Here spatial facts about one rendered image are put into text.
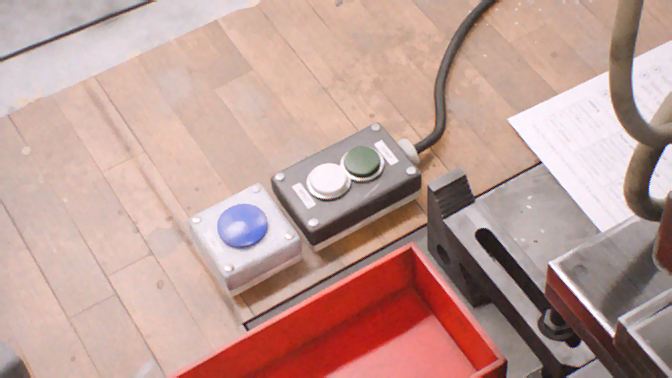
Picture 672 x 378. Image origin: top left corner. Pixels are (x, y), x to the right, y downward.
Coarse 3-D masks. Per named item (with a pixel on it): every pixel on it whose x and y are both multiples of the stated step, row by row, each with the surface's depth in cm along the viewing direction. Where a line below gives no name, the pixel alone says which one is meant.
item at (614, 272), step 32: (640, 224) 72; (576, 256) 71; (608, 256) 71; (640, 256) 71; (576, 288) 70; (608, 288) 70; (640, 288) 70; (576, 320) 72; (608, 320) 69; (640, 320) 64; (608, 352) 70; (640, 352) 64
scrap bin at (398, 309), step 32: (384, 256) 94; (416, 256) 94; (352, 288) 93; (384, 288) 96; (416, 288) 98; (448, 288) 92; (288, 320) 92; (320, 320) 94; (352, 320) 97; (384, 320) 97; (416, 320) 97; (448, 320) 94; (224, 352) 90; (256, 352) 92; (288, 352) 95; (320, 352) 95; (352, 352) 95; (384, 352) 95; (416, 352) 95; (448, 352) 95; (480, 352) 91
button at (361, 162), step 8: (352, 152) 102; (360, 152) 102; (368, 152) 102; (376, 152) 102; (344, 160) 102; (352, 160) 102; (360, 160) 102; (368, 160) 102; (376, 160) 102; (352, 168) 101; (360, 168) 101; (368, 168) 101; (376, 168) 101; (360, 176) 101; (368, 176) 101
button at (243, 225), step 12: (240, 204) 100; (252, 204) 100; (228, 216) 99; (240, 216) 99; (252, 216) 99; (264, 216) 99; (228, 228) 99; (240, 228) 98; (252, 228) 98; (264, 228) 99; (228, 240) 98; (240, 240) 98; (252, 240) 98
